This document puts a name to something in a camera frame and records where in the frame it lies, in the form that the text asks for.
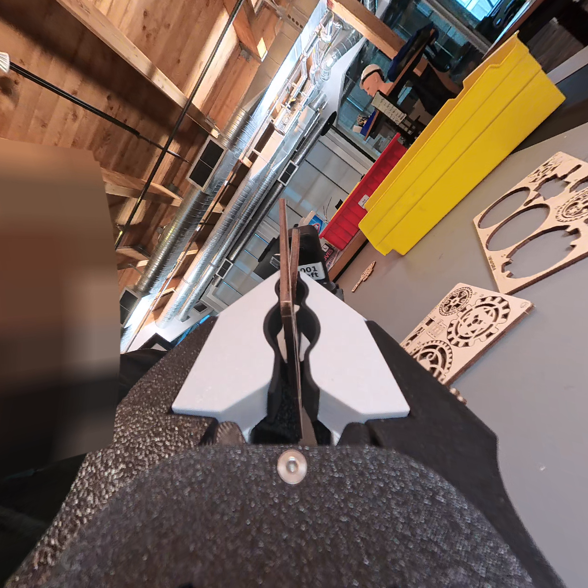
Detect wooden sheet with curved cutout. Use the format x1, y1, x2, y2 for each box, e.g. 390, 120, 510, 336
278, 198, 305, 445

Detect grey desk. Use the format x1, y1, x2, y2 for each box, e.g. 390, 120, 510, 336
331, 60, 588, 588

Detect silver ventilation duct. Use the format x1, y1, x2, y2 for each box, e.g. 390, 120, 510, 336
135, 106, 258, 299
177, 106, 322, 322

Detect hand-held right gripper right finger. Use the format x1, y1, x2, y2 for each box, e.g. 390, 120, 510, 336
299, 276, 411, 445

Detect wooden sheet with round holes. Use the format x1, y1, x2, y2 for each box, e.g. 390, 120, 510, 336
473, 151, 588, 296

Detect person's black printed shirt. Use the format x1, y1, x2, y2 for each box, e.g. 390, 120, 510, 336
0, 347, 177, 588

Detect yellow plastic bin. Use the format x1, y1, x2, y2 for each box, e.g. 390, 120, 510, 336
358, 32, 567, 256

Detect mushroom-shaped wooden piece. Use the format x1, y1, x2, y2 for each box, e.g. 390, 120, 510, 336
351, 260, 377, 293

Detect black metal rod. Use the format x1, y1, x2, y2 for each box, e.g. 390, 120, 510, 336
0, 52, 189, 162

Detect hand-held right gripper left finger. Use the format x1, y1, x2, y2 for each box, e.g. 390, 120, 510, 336
171, 270, 283, 444

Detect mannequin head with white helmet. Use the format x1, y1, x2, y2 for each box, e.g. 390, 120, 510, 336
360, 63, 392, 99

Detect red plastic bin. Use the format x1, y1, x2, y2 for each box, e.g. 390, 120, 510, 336
319, 133, 407, 251

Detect wooden sheet with large gears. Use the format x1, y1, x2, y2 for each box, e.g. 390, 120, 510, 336
400, 282, 534, 386

